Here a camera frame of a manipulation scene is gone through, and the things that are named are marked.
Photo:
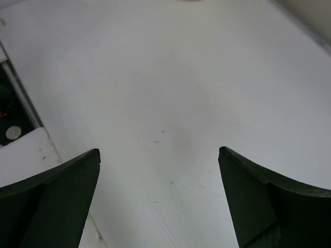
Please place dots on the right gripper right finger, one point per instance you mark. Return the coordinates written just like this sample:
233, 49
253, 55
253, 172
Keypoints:
271, 210

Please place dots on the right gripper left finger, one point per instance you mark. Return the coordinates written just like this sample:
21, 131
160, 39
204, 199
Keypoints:
50, 209

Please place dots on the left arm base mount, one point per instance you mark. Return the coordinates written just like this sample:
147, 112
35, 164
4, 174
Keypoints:
18, 115

